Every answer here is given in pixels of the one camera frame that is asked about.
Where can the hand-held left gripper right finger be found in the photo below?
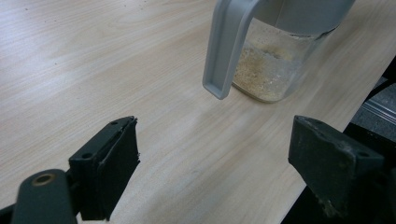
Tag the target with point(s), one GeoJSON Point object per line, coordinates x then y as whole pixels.
{"type": "Point", "coordinates": [333, 161]}

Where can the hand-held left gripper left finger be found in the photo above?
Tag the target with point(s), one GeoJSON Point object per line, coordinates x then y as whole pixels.
{"type": "Point", "coordinates": [106, 168]}

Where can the clear jar with grey lid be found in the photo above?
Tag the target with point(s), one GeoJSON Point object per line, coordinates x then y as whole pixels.
{"type": "Point", "coordinates": [280, 49]}

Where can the metal floor rail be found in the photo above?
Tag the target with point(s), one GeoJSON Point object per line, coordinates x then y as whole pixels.
{"type": "Point", "coordinates": [381, 109]}

